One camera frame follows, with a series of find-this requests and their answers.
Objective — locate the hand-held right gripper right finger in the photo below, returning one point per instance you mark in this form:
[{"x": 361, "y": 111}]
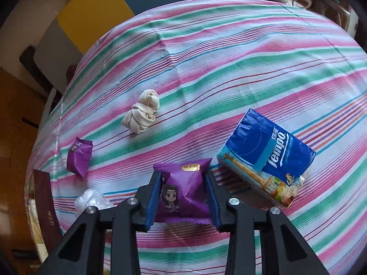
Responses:
[{"x": 212, "y": 200}]

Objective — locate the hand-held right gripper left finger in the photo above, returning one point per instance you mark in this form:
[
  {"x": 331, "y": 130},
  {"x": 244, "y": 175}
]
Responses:
[{"x": 153, "y": 197}]

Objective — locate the large purple snack packet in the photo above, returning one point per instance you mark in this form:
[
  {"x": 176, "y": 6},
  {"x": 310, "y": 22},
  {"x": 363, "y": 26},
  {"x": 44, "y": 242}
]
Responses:
[{"x": 183, "y": 189}]

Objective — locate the dark red box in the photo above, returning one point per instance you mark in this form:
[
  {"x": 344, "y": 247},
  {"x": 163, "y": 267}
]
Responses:
[{"x": 43, "y": 206}]

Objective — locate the clear crumpled plastic wrap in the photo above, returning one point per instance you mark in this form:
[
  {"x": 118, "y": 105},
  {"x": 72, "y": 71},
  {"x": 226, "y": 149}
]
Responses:
[{"x": 91, "y": 199}]

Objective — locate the blue tissue pack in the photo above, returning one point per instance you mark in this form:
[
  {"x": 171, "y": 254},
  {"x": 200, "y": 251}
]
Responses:
[{"x": 258, "y": 143}]

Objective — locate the knotted beige cloth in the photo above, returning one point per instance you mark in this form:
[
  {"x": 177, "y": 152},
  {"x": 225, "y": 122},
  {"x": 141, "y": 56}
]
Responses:
[{"x": 140, "y": 114}]

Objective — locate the small purple snack packet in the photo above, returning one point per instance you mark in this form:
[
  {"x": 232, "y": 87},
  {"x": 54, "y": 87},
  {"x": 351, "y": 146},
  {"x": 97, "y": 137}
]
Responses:
[{"x": 78, "y": 157}]

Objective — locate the dark red object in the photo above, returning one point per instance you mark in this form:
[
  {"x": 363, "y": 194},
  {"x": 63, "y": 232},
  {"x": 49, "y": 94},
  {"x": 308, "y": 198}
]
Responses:
[{"x": 71, "y": 74}]

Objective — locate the black furniture piece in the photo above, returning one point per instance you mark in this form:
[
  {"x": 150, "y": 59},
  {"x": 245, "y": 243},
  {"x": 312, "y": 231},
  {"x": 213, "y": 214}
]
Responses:
[{"x": 28, "y": 57}]

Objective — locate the blue yellow grey chair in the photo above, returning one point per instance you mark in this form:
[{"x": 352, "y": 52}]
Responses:
[{"x": 94, "y": 11}]

